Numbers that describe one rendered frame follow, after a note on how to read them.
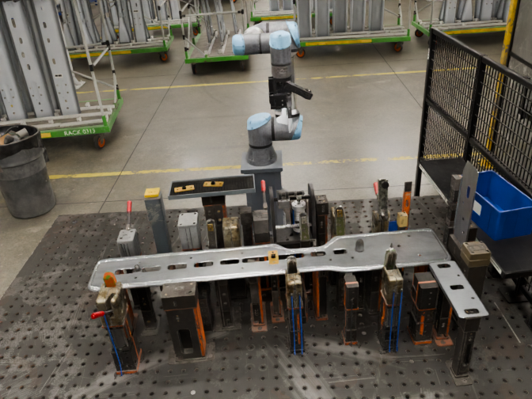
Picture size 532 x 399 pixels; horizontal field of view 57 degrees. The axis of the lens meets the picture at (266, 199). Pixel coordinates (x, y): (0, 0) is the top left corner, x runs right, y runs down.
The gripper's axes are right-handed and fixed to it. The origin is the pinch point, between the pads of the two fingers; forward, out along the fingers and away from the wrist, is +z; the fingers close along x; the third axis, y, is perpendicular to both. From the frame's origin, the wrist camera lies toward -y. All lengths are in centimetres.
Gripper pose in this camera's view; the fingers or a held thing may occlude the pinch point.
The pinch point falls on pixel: (289, 126)
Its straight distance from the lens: 194.0
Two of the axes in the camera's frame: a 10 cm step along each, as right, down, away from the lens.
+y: -10.0, 0.9, -0.2
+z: 0.6, 8.6, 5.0
